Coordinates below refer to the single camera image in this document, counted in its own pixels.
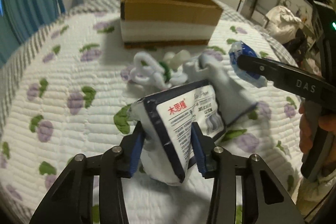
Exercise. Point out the white navy tissue pack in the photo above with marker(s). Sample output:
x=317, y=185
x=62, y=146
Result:
x=166, y=118

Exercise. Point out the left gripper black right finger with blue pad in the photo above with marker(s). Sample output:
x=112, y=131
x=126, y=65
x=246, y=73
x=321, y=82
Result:
x=264, y=198

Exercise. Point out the open cardboard box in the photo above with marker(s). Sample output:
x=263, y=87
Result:
x=168, y=23

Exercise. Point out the person's right hand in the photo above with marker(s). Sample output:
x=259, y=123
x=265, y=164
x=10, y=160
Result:
x=327, y=123

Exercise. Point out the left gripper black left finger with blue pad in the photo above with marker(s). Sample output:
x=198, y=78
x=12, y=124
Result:
x=70, y=198

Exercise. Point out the grey checked bed sheet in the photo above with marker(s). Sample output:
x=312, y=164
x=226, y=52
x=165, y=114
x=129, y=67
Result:
x=12, y=71

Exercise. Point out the teal window curtain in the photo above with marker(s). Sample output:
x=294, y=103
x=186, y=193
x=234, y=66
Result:
x=20, y=19

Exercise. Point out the white grey sock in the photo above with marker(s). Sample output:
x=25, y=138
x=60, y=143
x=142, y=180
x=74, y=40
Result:
x=234, y=100

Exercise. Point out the white floral quilted blanket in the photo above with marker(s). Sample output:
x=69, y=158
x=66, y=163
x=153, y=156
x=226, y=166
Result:
x=74, y=88

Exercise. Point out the white cloth bundle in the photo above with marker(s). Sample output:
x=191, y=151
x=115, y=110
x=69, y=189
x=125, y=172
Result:
x=282, y=24

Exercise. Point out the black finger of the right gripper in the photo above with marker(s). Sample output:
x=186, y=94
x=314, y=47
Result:
x=292, y=79

